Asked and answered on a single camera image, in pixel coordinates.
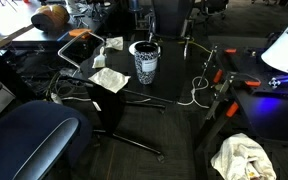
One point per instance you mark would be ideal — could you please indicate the black speckled cup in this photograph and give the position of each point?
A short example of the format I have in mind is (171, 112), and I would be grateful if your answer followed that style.
(146, 66)

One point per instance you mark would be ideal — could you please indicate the orange flat object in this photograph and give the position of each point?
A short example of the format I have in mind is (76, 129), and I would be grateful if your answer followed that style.
(79, 32)

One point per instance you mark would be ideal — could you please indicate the black desk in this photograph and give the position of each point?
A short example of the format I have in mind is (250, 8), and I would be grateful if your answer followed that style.
(50, 37)

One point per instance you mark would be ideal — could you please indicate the white fiducial tag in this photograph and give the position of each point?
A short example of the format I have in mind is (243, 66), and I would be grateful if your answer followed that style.
(274, 82)

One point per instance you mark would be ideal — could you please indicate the white power adapter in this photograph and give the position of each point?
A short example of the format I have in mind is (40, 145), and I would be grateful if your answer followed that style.
(56, 98)

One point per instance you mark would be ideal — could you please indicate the black table leg base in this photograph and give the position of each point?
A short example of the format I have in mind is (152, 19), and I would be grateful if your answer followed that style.
(109, 106)

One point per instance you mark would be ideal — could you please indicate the crumpled white cloth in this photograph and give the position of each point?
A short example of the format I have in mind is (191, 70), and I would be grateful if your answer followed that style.
(240, 160)

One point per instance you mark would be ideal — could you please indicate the white bristle paint brush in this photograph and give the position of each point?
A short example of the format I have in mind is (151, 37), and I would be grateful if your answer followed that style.
(99, 61)

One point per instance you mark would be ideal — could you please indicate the crumpled paper napkin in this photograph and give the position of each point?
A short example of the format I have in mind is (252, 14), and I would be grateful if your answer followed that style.
(115, 43)
(110, 80)

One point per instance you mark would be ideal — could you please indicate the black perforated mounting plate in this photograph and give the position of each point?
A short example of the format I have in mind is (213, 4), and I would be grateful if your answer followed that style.
(270, 113)

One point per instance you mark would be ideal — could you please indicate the blue seat mesh office chair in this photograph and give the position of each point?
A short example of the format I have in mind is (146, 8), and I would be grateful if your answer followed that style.
(27, 136)

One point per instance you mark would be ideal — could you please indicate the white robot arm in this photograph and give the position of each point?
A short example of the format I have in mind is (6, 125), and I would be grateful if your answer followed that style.
(284, 50)

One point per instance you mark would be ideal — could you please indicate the silver metal tube frame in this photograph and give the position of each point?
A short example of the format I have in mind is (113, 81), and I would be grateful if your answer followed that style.
(64, 48)

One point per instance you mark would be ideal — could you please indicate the light wooden desk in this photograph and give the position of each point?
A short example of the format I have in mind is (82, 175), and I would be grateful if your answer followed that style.
(7, 20)

